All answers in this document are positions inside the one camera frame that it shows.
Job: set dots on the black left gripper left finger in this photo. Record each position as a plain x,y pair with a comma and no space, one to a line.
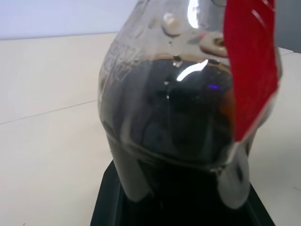
107,202

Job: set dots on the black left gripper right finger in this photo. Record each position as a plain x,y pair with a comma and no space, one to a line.
257,212

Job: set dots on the cola bottle with red label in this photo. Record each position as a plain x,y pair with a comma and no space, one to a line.
178,99

